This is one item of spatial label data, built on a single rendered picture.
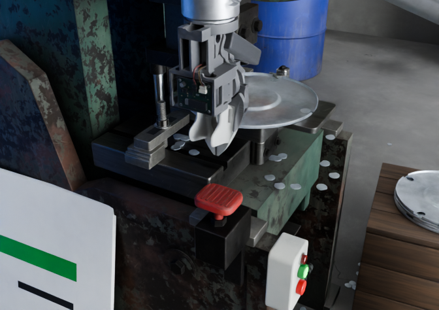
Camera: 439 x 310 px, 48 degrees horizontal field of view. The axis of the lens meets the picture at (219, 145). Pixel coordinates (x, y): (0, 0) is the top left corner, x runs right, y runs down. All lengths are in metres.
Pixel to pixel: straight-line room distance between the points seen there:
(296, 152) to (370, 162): 1.32
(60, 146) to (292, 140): 0.54
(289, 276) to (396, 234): 0.60
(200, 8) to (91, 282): 0.78
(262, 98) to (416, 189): 0.69
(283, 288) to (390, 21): 3.64
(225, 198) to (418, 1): 0.40
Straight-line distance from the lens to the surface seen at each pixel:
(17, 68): 1.12
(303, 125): 0.98
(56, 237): 1.24
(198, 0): 0.62
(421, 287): 1.56
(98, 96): 1.12
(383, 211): 1.53
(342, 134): 1.32
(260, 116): 1.01
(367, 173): 2.37
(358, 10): 4.44
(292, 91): 1.13
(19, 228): 1.32
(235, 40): 0.67
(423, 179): 1.66
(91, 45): 1.08
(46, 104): 1.12
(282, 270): 0.90
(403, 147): 2.65
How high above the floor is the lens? 1.22
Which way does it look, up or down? 29 degrees down
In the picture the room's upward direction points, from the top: straight up
